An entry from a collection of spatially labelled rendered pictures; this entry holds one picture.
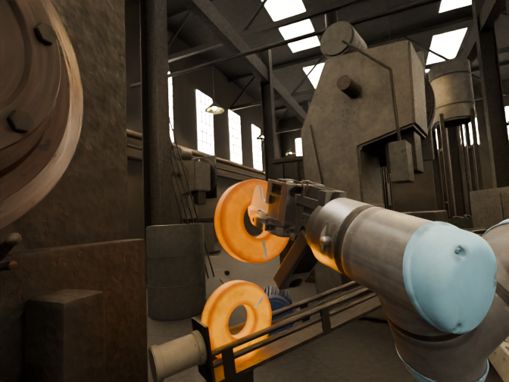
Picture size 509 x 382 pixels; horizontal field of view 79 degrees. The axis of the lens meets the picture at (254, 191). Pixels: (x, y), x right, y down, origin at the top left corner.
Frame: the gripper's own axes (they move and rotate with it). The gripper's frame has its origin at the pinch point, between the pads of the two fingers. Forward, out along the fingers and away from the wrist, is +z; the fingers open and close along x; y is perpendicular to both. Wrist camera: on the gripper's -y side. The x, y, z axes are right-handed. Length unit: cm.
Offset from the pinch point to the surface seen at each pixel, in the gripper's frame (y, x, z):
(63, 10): 37, 31, 37
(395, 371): -107, -129, 40
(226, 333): -23.9, 4.0, -0.6
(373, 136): 29, -189, 128
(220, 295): -17.0, 5.0, 1.5
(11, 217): -0.6, 36.4, 2.4
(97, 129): 12.1, 24.3, 34.5
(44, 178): 4.3, 33.0, 6.4
